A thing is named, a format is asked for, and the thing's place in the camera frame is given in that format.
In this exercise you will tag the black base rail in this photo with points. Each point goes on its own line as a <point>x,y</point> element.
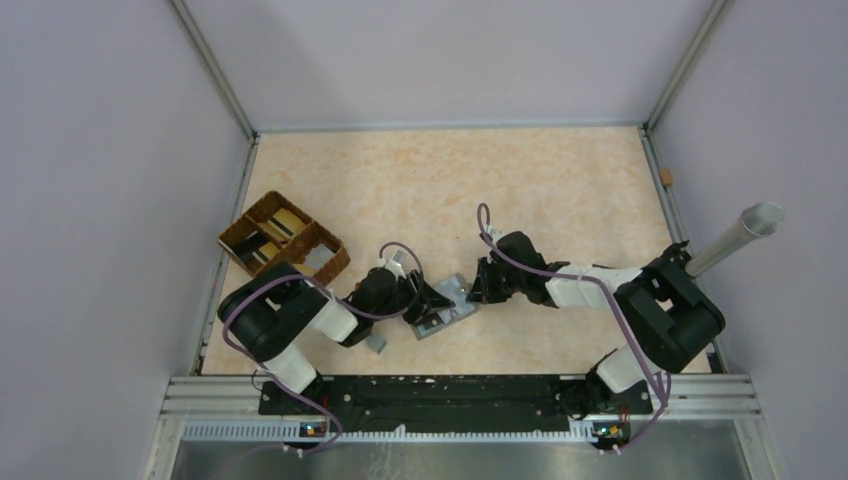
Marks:
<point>457,403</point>

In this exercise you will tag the grey plastic toy bolt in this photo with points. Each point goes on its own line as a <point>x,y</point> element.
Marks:
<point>376,343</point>

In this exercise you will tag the black shiny credit card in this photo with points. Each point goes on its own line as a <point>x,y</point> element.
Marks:
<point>256,247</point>

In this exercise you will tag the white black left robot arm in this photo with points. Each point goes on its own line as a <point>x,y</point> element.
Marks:
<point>266,315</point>

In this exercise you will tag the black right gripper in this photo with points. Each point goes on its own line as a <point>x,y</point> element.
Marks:
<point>483,291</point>

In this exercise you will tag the silver metal tube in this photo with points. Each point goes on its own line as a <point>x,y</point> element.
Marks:
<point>755,222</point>

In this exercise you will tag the grey card holder wallet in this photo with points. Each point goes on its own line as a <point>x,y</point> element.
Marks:
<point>451,307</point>

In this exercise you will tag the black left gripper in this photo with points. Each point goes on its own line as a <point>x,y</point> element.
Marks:
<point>427,300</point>

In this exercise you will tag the small wooden block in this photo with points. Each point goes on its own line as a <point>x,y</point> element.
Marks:
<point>665,177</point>

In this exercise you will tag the brown woven divided basket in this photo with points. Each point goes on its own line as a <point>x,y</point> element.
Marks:
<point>315,251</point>

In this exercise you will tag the black clamp bracket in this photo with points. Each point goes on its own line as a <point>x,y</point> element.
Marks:
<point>678,253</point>

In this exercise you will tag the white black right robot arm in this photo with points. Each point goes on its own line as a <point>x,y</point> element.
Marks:
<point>665,318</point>

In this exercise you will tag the gold card in basket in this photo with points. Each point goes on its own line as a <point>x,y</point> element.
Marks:
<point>283,225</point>

